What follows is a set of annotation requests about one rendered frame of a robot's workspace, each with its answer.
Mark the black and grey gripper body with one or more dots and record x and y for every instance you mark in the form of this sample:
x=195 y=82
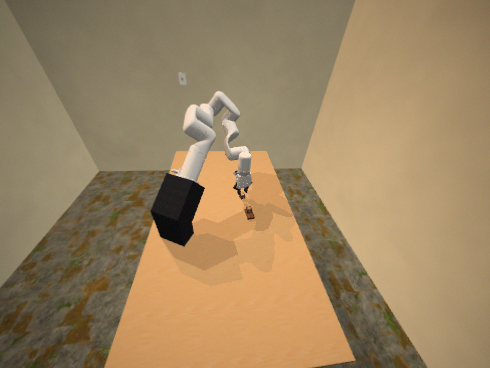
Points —
x=243 y=181

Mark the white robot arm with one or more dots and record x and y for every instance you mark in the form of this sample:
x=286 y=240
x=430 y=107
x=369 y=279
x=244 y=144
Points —
x=200 y=129

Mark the brown wooden tray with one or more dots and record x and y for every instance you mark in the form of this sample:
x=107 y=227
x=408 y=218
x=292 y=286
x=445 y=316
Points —
x=249 y=215

